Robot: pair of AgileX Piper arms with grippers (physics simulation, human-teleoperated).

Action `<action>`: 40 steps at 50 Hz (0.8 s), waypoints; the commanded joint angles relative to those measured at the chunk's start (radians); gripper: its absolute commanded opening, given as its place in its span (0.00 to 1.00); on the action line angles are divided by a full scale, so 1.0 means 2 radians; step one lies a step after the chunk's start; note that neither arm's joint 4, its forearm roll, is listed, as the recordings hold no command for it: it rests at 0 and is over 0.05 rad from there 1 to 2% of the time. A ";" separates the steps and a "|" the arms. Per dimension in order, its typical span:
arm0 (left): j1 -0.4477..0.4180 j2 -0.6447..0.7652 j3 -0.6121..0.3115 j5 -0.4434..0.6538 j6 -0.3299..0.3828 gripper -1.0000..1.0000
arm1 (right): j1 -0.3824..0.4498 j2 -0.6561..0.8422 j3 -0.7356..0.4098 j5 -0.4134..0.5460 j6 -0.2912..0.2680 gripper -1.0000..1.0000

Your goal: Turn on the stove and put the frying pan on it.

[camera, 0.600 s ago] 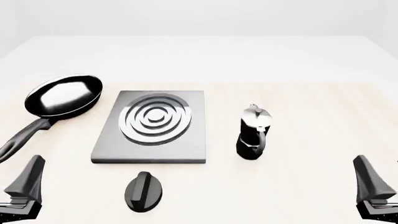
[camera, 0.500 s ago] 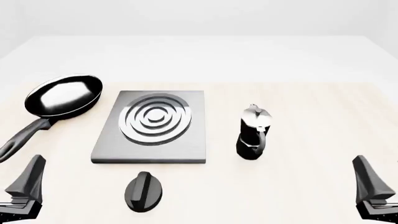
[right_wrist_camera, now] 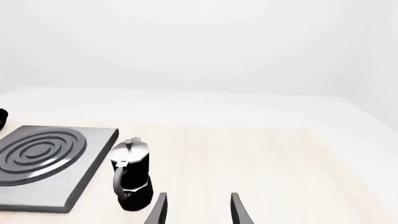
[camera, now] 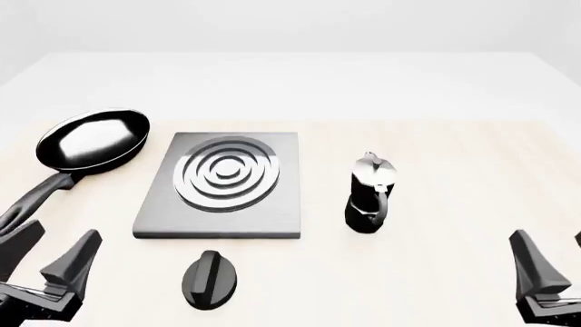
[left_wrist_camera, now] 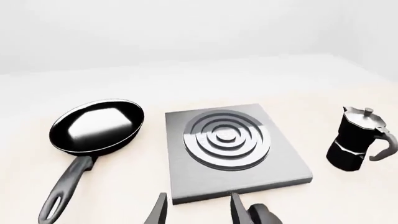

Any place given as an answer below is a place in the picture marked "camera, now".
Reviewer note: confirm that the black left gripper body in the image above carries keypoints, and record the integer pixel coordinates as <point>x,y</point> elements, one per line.
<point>41,306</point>

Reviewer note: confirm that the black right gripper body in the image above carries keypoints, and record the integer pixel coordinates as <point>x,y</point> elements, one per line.
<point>551,313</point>

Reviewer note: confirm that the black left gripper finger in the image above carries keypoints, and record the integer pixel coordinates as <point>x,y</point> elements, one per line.
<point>18,248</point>
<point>75,262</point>

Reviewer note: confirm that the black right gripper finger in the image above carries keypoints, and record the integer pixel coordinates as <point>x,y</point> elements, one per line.
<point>533,269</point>
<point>578,240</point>

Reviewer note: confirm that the flat black stove plate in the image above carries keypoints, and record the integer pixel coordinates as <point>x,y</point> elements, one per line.
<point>159,214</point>

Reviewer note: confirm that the round black stove knob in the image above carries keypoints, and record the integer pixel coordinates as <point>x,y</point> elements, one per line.
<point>206,282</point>

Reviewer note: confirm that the black frying pan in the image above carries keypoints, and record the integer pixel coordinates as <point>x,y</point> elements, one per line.
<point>115,127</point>

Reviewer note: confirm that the black and silver moka pot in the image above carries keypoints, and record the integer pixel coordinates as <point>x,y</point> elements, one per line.
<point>363,204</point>

